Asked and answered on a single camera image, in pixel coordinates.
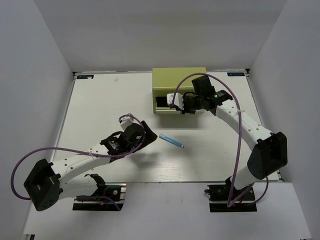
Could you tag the right blue corner label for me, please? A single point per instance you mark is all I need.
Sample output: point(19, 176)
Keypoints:
point(236, 74)

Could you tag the green metal drawer box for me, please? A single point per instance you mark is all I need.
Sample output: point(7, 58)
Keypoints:
point(165, 81)

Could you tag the left blue corner label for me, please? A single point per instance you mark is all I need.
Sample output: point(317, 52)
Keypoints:
point(85, 77)

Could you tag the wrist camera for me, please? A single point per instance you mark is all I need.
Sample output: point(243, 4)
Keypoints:
point(175, 101)
point(125, 120)

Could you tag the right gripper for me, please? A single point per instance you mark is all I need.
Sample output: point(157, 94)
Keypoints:
point(185, 109)

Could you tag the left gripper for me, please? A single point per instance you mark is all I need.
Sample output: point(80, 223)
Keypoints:
point(150, 136)

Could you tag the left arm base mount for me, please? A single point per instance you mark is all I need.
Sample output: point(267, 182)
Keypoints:
point(109, 198)

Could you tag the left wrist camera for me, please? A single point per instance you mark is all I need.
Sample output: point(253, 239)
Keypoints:
point(125, 120)

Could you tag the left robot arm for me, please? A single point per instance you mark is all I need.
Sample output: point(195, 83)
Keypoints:
point(49, 182)

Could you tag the blue corner label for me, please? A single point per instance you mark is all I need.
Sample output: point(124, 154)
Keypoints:
point(85, 77)
point(236, 74)

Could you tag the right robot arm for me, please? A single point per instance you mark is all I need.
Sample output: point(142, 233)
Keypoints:
point(260, 152)

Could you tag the blue utility knife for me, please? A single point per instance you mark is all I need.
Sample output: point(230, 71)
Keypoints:
point(171, 141)

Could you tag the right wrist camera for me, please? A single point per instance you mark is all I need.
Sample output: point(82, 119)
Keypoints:
point(175, 101)

